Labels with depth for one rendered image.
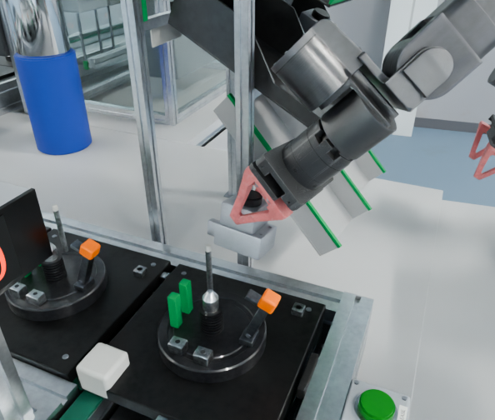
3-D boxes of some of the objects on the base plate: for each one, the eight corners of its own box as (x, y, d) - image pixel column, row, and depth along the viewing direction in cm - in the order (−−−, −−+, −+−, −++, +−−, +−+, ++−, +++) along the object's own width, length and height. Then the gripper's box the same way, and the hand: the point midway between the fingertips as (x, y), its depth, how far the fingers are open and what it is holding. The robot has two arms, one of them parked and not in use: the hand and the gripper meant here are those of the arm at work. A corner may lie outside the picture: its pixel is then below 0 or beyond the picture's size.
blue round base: (102, 138, 144) (87, 48, 130) (67, 159, 132) (46, 62, 118) (62, 131, 149) (43, 43, 135) (25, 150, 137) (-1, 55, 123)
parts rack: (311, 207, 110) (351, -264, 68) (251, 307, 82) (255, -394, 40) (230, 189, 117) (220, -247, 75) (148, 276, 89) (59, -348, 47)
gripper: (344, 177, 44) (238, 252, 53) (372, 152, 52) (277, 222, 61) (300, 118, 44) (202, 203, 53) (336, 103, 52) (247, 179, 61)
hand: (247, 210), depth 56 cm, fingers closed on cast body, 4 cm apart
